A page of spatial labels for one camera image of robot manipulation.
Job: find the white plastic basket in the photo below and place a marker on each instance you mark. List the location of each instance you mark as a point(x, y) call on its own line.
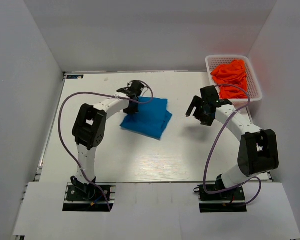
point(253, 87)

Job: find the blue table label sticker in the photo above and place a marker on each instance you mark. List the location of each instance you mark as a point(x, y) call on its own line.
point(75, 76)

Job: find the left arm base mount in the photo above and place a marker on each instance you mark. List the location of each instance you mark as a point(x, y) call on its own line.
point(85, 197)

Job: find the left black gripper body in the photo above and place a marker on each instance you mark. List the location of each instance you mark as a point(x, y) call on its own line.
point(132, 109)

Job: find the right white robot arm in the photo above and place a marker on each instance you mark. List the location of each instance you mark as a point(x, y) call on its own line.
point(258, 148)

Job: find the blue t shirt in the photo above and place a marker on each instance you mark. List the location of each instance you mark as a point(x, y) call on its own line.
point(151, 120)

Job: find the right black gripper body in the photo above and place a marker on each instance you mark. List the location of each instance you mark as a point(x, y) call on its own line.
point(200, 114)

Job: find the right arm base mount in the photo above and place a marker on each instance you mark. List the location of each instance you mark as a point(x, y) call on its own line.
point(232, 201)

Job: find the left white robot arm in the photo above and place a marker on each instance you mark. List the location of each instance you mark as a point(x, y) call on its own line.
point(90, 125)

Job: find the orange t shirt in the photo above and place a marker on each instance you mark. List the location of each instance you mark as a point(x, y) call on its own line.
point(230, 75)

